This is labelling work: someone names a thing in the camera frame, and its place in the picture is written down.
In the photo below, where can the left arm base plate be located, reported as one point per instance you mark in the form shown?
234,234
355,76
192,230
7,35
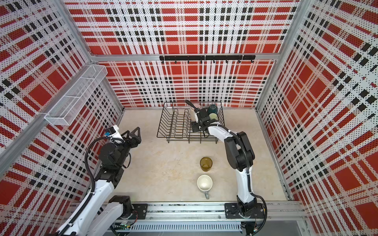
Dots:
136,211

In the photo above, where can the light green mug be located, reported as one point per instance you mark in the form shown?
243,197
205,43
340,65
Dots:
213,116

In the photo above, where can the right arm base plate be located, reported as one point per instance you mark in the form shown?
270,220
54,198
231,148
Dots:
231,210

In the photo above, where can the black wire dish rack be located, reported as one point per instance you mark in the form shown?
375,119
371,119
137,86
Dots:
175,123

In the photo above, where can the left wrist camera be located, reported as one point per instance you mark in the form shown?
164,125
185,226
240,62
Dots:
113,132

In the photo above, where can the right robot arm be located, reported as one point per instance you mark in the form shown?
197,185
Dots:
240,156

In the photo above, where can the white wire wall basket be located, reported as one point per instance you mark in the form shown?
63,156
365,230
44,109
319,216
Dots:
65,111

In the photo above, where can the white grey-handled mug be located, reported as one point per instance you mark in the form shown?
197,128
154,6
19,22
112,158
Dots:
205,184

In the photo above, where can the amber glass cup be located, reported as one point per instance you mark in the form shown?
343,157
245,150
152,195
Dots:
206,164

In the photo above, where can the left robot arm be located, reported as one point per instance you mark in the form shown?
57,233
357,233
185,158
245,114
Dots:
98,211

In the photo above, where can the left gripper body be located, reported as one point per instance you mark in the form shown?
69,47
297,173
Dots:
124,148

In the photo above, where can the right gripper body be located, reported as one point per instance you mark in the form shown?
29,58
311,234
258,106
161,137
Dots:
197,126

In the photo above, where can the dark green mug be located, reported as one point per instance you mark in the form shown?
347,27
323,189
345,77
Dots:
212,109

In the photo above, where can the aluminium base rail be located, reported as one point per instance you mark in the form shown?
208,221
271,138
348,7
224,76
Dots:
207,217

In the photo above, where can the black wall hook rail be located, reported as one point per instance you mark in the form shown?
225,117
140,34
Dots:
208,58

